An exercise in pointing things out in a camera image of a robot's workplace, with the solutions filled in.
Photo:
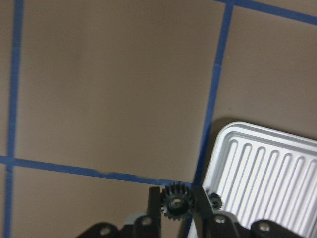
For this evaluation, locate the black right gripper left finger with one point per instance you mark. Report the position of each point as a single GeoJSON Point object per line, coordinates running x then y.
{"type": "Point", "coordinates": [154, 210]}

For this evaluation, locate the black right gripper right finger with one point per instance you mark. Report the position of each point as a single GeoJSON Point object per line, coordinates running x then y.
{"type": "Point", "coordinates": [202, 212]}

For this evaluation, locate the black bearing gear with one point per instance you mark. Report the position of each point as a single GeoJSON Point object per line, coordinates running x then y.
{"type": "Point", "coordinates": [177, 201]}
{"type": "Point", "coordinates": [215, 200]}

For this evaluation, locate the ribbed silver metal tray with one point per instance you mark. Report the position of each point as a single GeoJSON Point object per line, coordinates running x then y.
{"type": "Point", "coordinates": [261, 173]}

